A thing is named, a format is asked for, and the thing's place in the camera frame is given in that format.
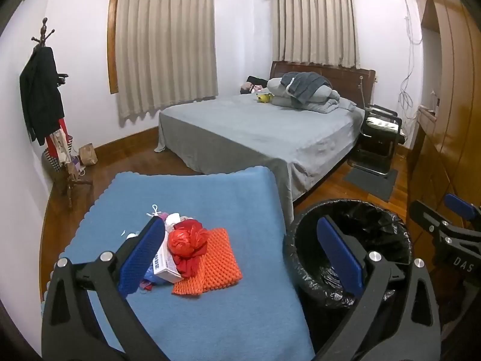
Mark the white and purple bag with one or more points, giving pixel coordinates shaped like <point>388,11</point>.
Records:
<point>77,167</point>

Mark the grey floor mat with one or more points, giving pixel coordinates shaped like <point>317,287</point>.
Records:
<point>372,184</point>

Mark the floral cloth bag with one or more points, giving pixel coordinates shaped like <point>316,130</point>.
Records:
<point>61,144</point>

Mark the brown paper bag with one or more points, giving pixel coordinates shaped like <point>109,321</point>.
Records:
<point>88,155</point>

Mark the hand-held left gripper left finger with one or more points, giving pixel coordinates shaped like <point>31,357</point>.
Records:
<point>142,255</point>

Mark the red plastic bag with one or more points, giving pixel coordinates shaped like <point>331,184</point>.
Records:
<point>188,240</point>

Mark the folded grey duvet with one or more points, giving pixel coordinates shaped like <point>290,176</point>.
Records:
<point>327,103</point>

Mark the wooden window frame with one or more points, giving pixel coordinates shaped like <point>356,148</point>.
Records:
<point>111,45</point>

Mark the orange foam net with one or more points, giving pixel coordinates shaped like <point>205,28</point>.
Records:
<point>221,263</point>

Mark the wooden headboard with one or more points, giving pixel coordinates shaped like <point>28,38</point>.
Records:
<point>349,79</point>

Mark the blue cloth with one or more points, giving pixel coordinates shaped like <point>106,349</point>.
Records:
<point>150,276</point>

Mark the bed with grey sheet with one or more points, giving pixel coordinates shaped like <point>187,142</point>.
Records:
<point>244,131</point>

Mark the wooden wardrobe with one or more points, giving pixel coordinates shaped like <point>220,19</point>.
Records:
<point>458,82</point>

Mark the wooden coat rack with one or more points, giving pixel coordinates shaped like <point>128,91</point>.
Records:
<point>71,188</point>

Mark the blue table mat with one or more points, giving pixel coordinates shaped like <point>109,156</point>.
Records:
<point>225,203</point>

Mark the yellow plush toy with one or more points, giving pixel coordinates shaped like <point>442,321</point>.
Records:
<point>265,97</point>

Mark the black coat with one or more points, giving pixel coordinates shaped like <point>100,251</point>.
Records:
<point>41,90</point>

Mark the small white box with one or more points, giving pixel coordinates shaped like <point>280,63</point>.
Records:
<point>165,267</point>

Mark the dark grey towel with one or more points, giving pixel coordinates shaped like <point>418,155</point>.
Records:
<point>304,84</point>

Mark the black and pink plush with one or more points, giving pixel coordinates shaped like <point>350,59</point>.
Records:
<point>251,82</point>

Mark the narrow beige curtain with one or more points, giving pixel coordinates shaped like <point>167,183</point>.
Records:
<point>319,26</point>

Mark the white paper scrap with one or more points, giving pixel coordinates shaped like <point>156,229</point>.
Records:
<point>132,235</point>

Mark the black metal chair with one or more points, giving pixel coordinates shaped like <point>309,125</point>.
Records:
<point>375,146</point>

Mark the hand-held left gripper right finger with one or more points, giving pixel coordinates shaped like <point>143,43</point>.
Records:
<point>340,255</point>

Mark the black lined trash bin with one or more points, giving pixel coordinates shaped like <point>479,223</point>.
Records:
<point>375,222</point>

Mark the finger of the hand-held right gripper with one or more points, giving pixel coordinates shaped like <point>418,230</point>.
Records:
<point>422,214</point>
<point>460,205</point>

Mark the polka dot bag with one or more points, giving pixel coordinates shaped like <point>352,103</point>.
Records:
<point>50,163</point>

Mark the wide beige curtain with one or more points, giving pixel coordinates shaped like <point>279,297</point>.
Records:
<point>165,45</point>

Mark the red garment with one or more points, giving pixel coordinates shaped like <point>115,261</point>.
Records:
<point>50,146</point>

